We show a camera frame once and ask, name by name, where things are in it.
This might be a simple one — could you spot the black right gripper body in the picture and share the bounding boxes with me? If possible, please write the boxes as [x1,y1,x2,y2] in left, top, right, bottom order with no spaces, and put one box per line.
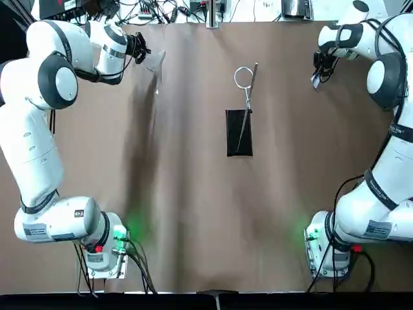
[312,50,337,74]

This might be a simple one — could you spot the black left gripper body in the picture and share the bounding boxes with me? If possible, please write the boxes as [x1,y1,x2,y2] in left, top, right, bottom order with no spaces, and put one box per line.
[126,32,141,61]

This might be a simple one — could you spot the black flat case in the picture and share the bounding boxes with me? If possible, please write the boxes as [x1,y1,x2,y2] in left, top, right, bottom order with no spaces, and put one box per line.
[281,0,314,19]

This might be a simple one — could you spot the black computer box red logo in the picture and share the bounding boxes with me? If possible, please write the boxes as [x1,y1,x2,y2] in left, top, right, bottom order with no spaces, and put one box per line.
[39,0,87,19]

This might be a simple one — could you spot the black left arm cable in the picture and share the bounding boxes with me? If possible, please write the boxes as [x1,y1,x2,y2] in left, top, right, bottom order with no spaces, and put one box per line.
[73,53,135,85]

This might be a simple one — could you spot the aluminium frame post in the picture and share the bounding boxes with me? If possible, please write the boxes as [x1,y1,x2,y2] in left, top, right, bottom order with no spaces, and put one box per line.
[206,0,224,29]

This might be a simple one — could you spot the metal ring stand black base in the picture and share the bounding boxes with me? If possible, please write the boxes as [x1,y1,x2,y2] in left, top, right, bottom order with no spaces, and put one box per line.
[225,62,259,158]

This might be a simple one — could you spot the black right arm base cables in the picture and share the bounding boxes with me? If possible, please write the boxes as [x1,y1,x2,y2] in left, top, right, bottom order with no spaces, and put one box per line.
[306,174,377,293]

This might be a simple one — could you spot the black arm base cables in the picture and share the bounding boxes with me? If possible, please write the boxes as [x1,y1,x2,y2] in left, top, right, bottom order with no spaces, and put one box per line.
[73,237,159,296]
[306,174,377,293]

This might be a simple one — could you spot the black left arm base cables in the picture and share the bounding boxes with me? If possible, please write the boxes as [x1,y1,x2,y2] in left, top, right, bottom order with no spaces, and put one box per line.
[73,237,159,296]

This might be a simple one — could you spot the grey bracket pole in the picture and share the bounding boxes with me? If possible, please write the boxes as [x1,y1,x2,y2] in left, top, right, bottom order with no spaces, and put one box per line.
[197,289,240,310]

